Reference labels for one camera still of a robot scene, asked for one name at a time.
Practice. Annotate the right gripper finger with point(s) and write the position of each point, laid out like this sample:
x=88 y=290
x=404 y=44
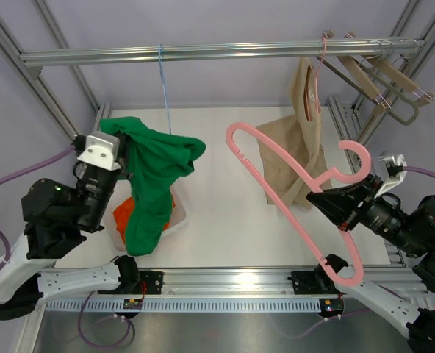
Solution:
x=335 y=206
x=349 y=195

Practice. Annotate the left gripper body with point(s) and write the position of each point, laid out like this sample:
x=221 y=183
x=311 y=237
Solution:
x=123 y=173

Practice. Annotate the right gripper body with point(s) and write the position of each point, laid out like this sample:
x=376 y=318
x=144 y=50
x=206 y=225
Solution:
x=378 y=184

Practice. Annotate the pink hanger with green shirt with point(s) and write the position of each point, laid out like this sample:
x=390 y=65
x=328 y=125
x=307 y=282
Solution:
x=305 y=178

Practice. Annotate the green t shirt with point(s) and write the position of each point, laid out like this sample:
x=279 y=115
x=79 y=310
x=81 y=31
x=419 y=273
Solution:
x=155 y=160

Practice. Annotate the orange t shirt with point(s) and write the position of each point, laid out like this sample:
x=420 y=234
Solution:
x=123 y=213

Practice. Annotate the beige t shirt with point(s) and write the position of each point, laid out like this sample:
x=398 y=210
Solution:
x=300 y=137

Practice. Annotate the light blue wire hanger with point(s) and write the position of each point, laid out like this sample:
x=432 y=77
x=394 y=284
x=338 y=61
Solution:
x=164 y=88

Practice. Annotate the pink hanger with beige shirt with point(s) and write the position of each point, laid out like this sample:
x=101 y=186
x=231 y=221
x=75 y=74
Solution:
x=307 y=95

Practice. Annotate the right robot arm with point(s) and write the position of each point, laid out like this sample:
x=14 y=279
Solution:
x=414 y=234

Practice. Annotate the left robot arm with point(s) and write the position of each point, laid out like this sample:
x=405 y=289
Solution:
x=58 y=218

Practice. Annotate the wooden hanger right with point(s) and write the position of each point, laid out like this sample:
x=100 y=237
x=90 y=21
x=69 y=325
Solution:
x=423 y=98

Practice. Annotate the wooden hanger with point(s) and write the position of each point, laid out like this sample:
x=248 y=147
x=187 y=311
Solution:
x=360 y=80
x=423 y=98

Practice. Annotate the grey plastic hanger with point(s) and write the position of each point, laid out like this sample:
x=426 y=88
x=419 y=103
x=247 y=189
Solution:
x=397 y=99

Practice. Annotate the wooden hanger left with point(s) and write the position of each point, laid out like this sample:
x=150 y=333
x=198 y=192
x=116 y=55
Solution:
x=360 y=80

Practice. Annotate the white plastic basket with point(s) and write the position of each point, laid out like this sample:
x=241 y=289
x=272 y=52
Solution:
x=123 y=191

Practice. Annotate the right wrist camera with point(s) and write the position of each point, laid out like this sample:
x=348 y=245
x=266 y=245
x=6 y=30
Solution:
x=394 y=166

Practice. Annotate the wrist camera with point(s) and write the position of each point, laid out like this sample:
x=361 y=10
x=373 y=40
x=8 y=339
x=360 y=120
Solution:
x=98 y=149
x=394 y=166

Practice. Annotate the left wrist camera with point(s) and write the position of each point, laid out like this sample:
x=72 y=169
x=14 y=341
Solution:
x=98 y=149

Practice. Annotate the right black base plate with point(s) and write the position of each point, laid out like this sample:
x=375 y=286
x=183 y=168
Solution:
x=312 y=282

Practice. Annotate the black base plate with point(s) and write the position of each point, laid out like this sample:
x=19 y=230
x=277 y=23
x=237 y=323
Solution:
x=150 y=283
x=312 y=282

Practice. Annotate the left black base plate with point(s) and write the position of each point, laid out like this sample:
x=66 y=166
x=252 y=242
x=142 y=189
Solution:
x=150 y=283

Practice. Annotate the front aluminium rail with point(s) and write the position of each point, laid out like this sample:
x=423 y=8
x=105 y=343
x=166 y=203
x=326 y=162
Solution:
x=269 y=282

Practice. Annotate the white slotted cable duct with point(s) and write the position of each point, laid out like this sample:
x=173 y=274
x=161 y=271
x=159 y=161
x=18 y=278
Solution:
x=155 y=305

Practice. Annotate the aluminium hanging rail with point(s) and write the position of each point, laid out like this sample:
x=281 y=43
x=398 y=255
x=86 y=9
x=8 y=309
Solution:
x=222 y=51

